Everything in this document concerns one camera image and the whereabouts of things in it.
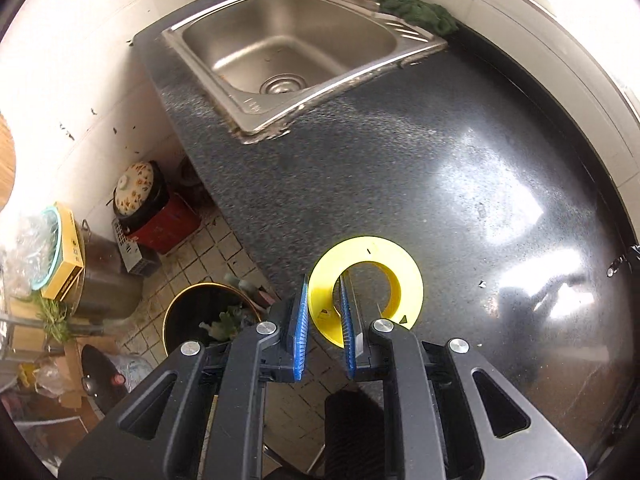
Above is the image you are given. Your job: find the green cartoon snack bag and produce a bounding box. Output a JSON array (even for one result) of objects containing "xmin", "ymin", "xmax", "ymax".
[{"xmin": 224, "ymin": 273, "xmax": 276, "ymax": 312}]

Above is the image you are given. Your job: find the yellow tape ring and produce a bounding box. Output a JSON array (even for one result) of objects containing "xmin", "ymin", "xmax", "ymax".
[{"xmin": 307, "ymin": 235, "xmax": 426, "ymax": 350}]

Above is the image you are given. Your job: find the green carton box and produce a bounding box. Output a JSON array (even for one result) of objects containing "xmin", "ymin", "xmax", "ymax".
[{"xmin": 198, "ymin": 307, "xmax": 254, "ymax": 342}]

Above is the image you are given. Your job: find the black trash bin yellow rim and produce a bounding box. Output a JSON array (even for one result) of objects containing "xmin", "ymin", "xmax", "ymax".
[{"xmin": 162, "ymin": 282, "xmax": 262, "ymax": 354}]

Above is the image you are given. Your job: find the red box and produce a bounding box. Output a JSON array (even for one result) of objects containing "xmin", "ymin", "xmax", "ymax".
[{"xmin": 126, "ymin": 193, "xmax": 201, "ymax": 255}]

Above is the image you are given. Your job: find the grey plastic crate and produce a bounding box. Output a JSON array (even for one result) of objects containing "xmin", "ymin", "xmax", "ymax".
[{"xmin": 112, "ymin": 218, "xmax": 160, "ymax": 278}]

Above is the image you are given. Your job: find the dark brown clay jar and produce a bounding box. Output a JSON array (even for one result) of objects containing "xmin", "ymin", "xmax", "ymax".
[{"xmin": 177, "ymin": 156, "xmax": 208, "ymax": 206}]

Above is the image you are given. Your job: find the large steel stockpot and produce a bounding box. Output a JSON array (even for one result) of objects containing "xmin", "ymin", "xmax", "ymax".
[{"xmin": 74, "ymin": 220, "xmax": 143, "ymax": 323}]

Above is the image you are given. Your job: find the floral ceramic pot lid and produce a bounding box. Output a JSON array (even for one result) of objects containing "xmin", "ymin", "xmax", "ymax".
[{"xmin": 114, "ymin": 162, "xmax": 154, "ymax": 217}]

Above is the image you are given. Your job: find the yellow cardboard box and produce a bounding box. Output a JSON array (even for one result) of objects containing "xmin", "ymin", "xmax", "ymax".
[{"xmin": 40, "ymin": 203, "xmax": 85, "ymax": 301}]

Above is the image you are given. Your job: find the green potted plant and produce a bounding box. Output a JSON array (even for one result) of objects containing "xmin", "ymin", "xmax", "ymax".
[{"xmin": 30, "ymin": 292, "xmax": 72, "ymax": 344}]

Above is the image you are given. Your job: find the stainless steel sink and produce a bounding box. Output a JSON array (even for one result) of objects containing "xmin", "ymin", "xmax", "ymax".
[{"xmin": 162, "ymin": 0, "xmax": 447, "ymax": 144}]

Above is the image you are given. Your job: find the dark green cloth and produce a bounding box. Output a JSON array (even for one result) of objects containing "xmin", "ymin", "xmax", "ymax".
[{"xmin": 375, "ymin": 0, "xmax": 458, "ymax": 37}]

